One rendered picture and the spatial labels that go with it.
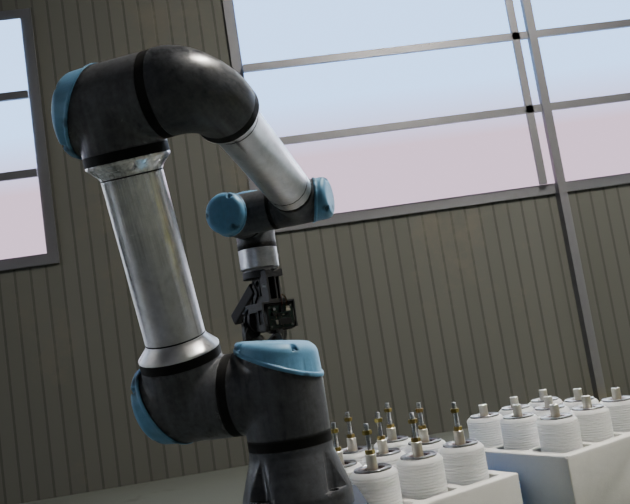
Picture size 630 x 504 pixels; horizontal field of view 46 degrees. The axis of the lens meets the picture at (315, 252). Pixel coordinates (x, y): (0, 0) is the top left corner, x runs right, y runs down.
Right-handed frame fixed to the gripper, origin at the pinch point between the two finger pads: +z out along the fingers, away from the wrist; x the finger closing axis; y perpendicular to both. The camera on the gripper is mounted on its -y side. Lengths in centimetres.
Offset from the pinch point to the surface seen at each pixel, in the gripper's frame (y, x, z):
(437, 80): -126, 182, -119
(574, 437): 9, 71, 26
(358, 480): 5.6, 12.7, 22.2
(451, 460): 5.8, 36.4, 23.6
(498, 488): 12, 42, 30
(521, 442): -4, 68, 27
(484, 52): -114, 205, -130
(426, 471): 8.6, 27.1, 23.5
